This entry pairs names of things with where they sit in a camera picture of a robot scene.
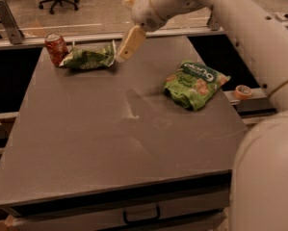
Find grey table drawer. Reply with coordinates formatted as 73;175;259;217
5;190;229;231

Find left metal railing bracket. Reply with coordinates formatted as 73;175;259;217
0;0;24;44

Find black drawer handle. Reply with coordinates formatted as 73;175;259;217
122;204;161;225

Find orange tape roll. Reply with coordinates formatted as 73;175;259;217
234;85;252;100

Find green jalapeno kettle chip bag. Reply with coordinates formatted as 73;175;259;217
59;40;117;70

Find metal railing bracket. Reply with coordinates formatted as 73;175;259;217
207;12;221;31
0;0;24;44

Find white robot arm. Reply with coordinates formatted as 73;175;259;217
118;0;288;231

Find red coke can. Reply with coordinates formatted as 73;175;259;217
44;33;68;66

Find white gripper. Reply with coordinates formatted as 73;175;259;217
117;0;166;63

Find right metal railing bracket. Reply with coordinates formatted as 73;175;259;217
207;12;221;31

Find green snack crisps bag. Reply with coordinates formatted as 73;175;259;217
163;61;230;111

